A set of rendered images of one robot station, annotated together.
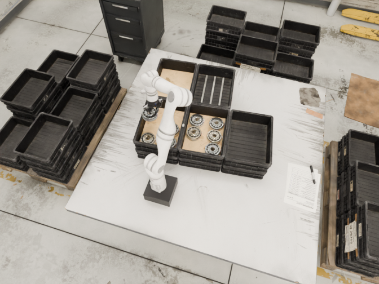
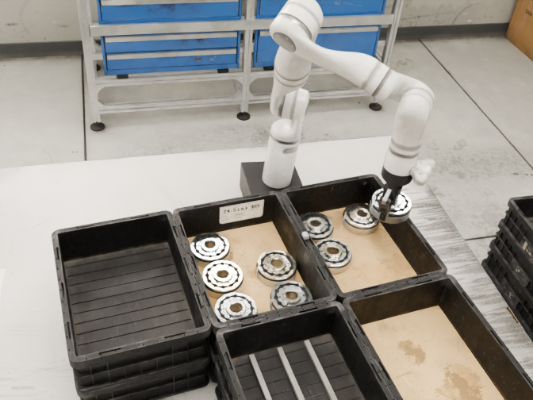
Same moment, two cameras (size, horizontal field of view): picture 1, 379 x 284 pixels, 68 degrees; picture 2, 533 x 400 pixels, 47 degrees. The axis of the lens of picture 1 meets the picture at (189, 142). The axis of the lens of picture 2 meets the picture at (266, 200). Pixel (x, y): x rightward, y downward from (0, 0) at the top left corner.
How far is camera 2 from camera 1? 2.12 m
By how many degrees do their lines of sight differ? 77
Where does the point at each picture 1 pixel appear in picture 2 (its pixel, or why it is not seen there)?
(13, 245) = (451, 207)
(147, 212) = not seen: hidden behind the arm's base
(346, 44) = not seen: outside the picture
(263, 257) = (38, 178)
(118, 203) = (326, 164)
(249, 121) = (145, 366)
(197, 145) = (250, 252)
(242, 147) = (138, 291)
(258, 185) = not seen: hidden behind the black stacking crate
